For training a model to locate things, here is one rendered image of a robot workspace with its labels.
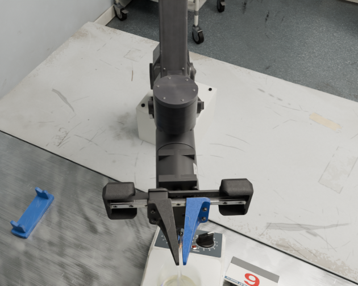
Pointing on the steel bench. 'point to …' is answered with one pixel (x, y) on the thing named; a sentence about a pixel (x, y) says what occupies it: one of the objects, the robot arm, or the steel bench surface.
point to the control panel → (215, 251)
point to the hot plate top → (215, 273)
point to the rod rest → (32, 214)
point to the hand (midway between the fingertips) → (179, 236)
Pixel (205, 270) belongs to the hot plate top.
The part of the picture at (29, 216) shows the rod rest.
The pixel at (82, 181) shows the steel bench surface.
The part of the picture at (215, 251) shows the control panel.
